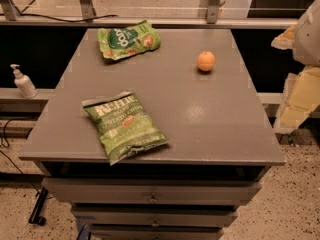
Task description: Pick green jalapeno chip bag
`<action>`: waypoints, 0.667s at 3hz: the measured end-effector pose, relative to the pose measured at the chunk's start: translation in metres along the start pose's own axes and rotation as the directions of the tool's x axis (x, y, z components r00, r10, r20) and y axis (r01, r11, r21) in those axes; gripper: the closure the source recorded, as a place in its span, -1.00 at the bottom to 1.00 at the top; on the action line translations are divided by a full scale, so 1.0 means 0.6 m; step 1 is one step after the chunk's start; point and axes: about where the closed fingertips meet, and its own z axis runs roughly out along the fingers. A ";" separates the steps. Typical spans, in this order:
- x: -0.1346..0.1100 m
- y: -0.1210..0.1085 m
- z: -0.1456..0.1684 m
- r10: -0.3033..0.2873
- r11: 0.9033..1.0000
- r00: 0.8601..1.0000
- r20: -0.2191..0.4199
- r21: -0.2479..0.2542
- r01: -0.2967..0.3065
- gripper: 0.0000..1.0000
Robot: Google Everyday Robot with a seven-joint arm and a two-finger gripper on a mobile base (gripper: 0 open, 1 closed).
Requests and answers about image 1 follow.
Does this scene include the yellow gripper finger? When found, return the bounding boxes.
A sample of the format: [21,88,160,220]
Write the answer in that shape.
[273,66,320,134]
[271,25,296,50]

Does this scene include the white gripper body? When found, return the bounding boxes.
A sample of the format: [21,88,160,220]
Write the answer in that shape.
[292,0,320,66]

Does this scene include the green jalapeno kettle chip bag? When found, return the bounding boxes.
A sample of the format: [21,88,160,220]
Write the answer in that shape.
[82,92,168,165]

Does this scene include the green popcorn snack bag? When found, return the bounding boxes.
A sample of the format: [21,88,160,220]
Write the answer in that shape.
[97,20,161,61]

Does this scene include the orange fruit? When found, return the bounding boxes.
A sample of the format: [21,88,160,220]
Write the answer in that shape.
[197,51,216,72]

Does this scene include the grey drawer cabinet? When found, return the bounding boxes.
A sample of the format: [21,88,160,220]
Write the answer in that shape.
[21,29,285,240]

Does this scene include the white pump dispenser bottle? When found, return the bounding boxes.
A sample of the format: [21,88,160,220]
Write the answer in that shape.
[10,64,37,99]

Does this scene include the black floor stand foot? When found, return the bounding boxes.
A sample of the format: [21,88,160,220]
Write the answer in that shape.
[28,188,48,226]

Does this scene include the black cable on rail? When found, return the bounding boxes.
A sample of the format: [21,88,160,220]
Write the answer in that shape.
[0,13,119,23]

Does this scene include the grey metal rail frame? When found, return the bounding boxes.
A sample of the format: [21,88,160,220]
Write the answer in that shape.
[0,0,314,29]

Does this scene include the black floor cable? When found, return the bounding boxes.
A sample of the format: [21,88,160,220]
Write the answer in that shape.
[0,117,44,198]

